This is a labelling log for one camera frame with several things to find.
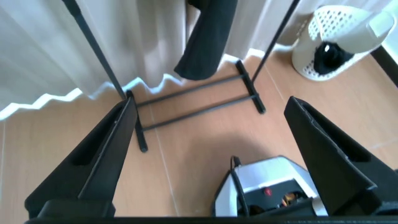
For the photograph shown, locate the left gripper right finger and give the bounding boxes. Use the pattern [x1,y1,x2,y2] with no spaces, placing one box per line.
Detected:
[284,95,398,217]

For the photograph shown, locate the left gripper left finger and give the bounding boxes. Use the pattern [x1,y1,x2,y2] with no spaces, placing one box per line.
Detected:
[24,96,138,218]

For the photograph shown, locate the black garment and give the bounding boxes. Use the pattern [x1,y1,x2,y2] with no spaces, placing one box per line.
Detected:
[313,42,355,75]

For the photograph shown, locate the black shorts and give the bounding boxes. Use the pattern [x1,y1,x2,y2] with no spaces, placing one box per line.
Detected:
[173,0,239,81]

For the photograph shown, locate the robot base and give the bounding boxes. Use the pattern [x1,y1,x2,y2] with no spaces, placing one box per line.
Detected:
[211,155,329,218]

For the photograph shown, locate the black clothes rack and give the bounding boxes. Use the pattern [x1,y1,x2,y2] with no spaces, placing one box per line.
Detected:
[62,0,301,153]

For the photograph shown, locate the white laundry basket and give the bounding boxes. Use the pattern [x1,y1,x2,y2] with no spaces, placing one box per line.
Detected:
[291,4,396,82]

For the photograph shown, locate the beige curtain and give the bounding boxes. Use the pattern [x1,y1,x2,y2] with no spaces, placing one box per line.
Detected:
[0,0,392,121]

